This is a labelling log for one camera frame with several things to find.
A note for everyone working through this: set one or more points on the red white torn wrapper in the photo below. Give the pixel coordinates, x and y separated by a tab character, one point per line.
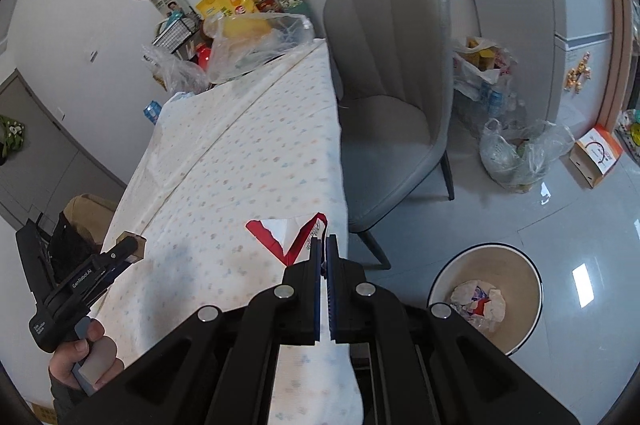
289	239

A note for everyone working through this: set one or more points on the brown chair with black bag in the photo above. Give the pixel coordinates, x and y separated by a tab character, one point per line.
79	233

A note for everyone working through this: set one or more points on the clear plastic bag on table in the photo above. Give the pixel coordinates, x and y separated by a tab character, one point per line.
243	43

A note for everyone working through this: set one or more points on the clear trash bag on floor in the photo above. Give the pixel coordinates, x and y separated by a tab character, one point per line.
519	159

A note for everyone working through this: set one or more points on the fridge magnet cluster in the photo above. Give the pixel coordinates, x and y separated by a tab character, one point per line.
577	77

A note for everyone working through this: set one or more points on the white refrigerator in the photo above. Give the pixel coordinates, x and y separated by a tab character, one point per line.
530	5

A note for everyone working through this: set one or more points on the floral white tablecloth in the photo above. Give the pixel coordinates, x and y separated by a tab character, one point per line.
264	146

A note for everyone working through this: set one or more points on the small plastic bag on table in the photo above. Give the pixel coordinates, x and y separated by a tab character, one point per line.
176	75

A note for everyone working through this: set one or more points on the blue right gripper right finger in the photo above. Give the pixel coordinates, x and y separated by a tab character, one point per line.
332	259

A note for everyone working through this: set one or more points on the smiley face plastic bag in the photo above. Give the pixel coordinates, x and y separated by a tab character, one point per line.
627	129

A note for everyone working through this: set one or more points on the small brown cardboard box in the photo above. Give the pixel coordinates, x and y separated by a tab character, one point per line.
130	247

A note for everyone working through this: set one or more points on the white paper napkin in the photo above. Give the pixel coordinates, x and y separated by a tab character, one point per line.
480	303

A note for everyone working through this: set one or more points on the yellow snack bag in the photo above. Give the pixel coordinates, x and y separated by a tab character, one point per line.
211	8

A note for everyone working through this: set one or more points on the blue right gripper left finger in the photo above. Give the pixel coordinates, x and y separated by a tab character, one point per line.
315	258

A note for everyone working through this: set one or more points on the white round trash bin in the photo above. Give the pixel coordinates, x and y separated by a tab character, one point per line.
513	273

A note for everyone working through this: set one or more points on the grey upholstered chair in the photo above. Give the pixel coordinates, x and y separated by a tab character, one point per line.
394	61

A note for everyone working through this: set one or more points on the blue drink can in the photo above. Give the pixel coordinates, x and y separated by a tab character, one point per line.
152	111

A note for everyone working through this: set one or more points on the orange white cardboard box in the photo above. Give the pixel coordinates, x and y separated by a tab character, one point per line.
595	154

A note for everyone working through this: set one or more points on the wire basket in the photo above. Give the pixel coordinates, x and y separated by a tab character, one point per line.
177	33

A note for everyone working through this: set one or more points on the white bag with bottles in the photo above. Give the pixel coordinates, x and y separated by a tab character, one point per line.
484	81

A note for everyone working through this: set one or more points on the grey door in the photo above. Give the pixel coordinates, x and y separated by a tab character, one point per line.
38	181

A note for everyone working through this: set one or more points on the person's left hand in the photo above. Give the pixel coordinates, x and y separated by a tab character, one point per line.
97	355

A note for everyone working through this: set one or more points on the red bottle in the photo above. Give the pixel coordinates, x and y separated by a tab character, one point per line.
202	54

